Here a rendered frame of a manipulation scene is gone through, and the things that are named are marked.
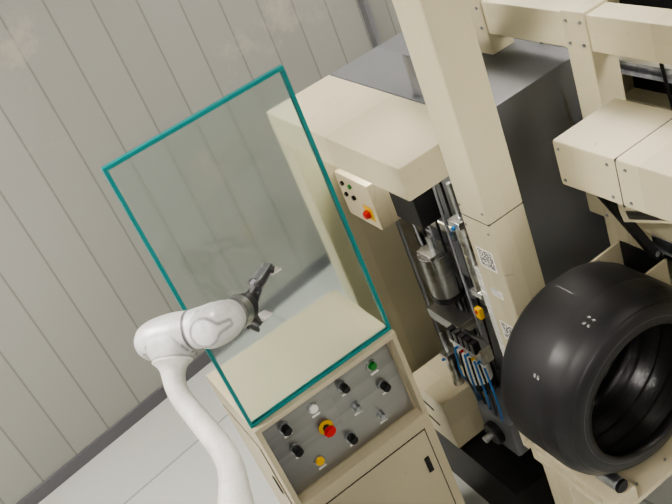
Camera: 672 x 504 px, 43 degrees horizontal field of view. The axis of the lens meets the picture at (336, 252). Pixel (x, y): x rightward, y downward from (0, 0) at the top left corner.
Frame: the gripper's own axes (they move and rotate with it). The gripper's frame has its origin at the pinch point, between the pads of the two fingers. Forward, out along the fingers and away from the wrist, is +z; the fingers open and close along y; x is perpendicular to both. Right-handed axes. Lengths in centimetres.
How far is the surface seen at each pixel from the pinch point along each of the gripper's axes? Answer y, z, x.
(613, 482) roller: 33, 23, 104
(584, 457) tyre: 21, 7, 93
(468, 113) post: -60, 6, 41
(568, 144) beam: -56, 25, 67
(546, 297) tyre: -16, 18, 72
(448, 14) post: -83, -3, 33
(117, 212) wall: 50, 177, -160
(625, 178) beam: -52, 14, 83
